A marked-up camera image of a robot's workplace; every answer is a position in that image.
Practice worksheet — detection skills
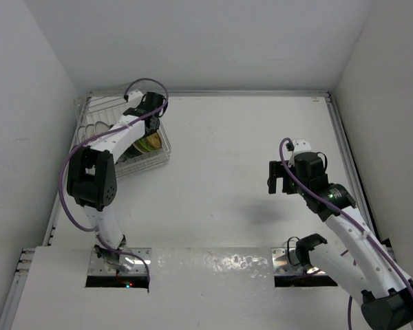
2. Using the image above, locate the yellow patterned plate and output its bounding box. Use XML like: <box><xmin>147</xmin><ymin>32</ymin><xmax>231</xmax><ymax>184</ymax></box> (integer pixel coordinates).
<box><xmin>145</xmin><ymin>132</ymin><xmax>162</xmax><ymax>150</ymax></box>

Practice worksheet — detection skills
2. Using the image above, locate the lime green plate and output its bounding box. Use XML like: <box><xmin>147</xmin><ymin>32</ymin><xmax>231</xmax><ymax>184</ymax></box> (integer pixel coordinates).
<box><xmin>134</xmin><ymin>139</ymin><xmax>153</xmax><ymax>154</ymax></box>

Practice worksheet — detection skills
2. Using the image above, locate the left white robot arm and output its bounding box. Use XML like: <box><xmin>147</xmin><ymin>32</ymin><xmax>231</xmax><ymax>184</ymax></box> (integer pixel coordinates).
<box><xmin>65</xmin><ymin>91</ymin><xmax>168</xmax><ymax>275</ymax></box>

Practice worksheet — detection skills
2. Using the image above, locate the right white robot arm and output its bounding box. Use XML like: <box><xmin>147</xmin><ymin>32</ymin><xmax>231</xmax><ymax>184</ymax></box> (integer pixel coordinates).
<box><xmin>267</xmin><ymin>152</ymin><xmax>413</xmax><ymax>329</ymax></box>

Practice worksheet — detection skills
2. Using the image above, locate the white floral plate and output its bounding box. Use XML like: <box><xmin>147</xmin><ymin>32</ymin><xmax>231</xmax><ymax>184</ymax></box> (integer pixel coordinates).
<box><xmin>77</xmin><ymin>121</ymin><xmax>112</xmax><ymax>143</ymax></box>

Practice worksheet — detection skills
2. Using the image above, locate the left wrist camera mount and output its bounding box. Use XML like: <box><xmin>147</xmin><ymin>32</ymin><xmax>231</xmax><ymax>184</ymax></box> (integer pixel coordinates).
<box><xmin>123</xmin><ymin>90</ymin><xmax>145</xmax><ymax>109</ymax></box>

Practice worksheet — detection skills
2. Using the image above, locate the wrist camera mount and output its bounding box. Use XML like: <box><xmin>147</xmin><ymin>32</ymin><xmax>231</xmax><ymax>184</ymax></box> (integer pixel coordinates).
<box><xmin>123</xmin><ymin>90</ymin><xmax>145</xmax><ymax>109</ymax></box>
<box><xmin>286</xmin><ymin>140</ymin><xmax>313</xmax><ymax>164</ymax></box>

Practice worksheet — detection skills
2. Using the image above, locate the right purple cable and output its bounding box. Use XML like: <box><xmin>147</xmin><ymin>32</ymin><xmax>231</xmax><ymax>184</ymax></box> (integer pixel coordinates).
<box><xmin>278</xmin><ymin>137</ymin><xmax>413</xmax><ymax>330</ymax></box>

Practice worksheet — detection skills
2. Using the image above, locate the purple cable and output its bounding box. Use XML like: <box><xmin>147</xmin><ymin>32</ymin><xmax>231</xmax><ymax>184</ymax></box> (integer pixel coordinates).
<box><xmin>278</xmin><ymin>137</ymin><xmax>413</xmax><ymax>330</ymax></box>
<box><xmin>59</xmin><ymin>78</ymin><xmax>169</xmax><ymax>286</ymax></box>

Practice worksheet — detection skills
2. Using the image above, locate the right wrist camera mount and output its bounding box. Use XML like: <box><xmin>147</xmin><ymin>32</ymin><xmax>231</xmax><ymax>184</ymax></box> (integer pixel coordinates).
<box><xmin>286</xmin><ymin>140</ymin><xmax>313</xmax><ymax>164</ymax></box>

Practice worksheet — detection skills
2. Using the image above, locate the wire dish rack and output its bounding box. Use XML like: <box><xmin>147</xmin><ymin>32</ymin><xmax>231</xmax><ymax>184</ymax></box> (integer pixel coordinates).
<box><xmin>75</xmin><ymin>93</ymin><xmax>171</xmax><ymax>177</ymax></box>

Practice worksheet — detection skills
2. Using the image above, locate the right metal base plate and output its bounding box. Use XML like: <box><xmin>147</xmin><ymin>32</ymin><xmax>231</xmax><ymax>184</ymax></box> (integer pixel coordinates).
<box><xmin>271</xmin><ymin>247</ymin><xmax>326</xmax><ymax>276</ymax></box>

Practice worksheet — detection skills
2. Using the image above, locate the metal base plate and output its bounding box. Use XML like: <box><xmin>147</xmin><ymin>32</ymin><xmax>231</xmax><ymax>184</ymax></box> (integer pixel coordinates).
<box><xmin>87</xmin><ymin>245</ymin><xmax>151</xmax><ymax>276</ymax></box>
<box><xmin>271</xmin><ymin>247</ymin><xmax>326</xmax><ymax>276</ymax></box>

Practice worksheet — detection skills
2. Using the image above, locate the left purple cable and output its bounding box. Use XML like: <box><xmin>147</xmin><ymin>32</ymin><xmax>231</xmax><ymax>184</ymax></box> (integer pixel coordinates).
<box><xmin>59</xmin><ymin>78</ymin><xmax>169</xmax><ymax>286</ymax></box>

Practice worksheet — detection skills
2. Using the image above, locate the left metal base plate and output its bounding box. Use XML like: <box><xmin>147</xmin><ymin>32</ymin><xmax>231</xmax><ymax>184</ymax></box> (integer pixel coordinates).
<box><xmin>87</xmin><ymin>245</ymin><xmax>151</xmax><ymax>276</ymax></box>

